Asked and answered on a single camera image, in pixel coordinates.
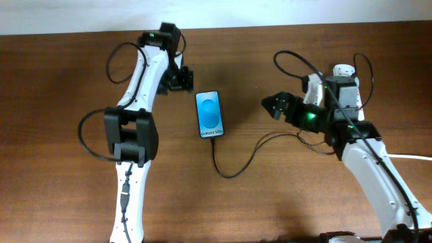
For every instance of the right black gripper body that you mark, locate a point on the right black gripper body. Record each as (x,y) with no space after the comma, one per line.
(306,115)

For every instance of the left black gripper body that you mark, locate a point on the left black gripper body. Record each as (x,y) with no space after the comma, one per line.
(178,79)

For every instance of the blue Galaxy smartphone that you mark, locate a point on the blue Galaxy smartphone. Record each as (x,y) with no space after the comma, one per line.
(210,120)

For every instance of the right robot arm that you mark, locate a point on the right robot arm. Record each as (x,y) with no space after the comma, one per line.
(360,147)

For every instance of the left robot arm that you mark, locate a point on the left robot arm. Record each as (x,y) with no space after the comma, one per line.
(130,128)

